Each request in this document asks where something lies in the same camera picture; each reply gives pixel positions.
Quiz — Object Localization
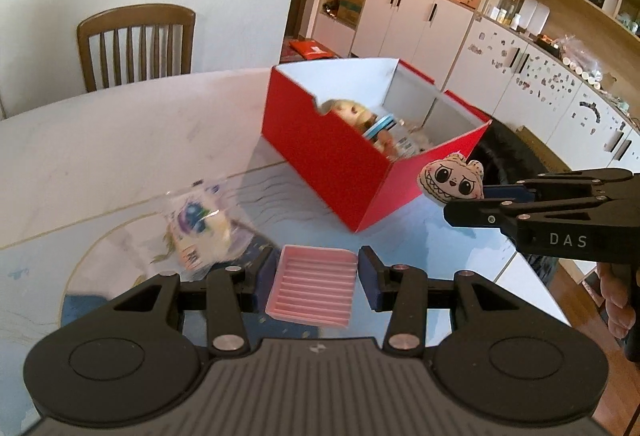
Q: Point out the clear bun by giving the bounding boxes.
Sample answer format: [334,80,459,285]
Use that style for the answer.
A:
[160,178,253,279]

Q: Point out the white cabinet with stickers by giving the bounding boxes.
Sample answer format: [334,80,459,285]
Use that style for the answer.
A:
[447,16,640,172]

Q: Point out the white marble desktop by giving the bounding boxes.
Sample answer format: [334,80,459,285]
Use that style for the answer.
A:
[0,66,573,422]

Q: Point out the red cardboard box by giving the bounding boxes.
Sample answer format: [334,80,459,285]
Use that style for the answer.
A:
[261,58,493,233]

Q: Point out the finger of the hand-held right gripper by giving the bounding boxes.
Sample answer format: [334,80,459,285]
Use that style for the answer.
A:
[444,198,602,228]
[482,168,635,203]

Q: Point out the glass turntable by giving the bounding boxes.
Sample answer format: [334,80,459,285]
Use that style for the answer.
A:
[0,156,521,352]

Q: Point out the person's right hand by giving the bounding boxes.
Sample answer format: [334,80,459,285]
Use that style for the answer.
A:
[597,264,632,340]

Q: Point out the clear plastic bag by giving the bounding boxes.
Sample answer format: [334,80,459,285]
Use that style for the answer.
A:
[555,33,607,68]

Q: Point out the white rectangular containers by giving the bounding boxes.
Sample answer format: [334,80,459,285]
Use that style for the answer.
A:
[520,0,552,35]

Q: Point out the red packet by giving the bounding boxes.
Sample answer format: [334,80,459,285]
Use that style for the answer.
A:
[290,40,334,60]

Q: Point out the brown cardboard box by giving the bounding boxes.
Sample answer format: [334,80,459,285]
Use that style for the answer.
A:
[337,0,371,25]

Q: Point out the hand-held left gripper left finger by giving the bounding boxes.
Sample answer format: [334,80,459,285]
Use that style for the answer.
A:
[107,246,281,358]

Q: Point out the brown wooden chair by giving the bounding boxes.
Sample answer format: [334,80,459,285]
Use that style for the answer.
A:
[76,3,197,93]

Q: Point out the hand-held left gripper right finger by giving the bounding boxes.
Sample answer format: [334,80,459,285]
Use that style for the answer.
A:
[359,245,533,358]

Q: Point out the pink ribbed soap dish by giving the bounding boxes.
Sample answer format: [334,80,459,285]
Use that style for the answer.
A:
[265,244,359,329]

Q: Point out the monster face plush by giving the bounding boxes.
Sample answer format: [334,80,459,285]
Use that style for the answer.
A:
[419,154,485,206]

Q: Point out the white cabinet black handles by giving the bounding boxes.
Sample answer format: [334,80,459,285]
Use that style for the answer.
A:
[350,0,474,89]

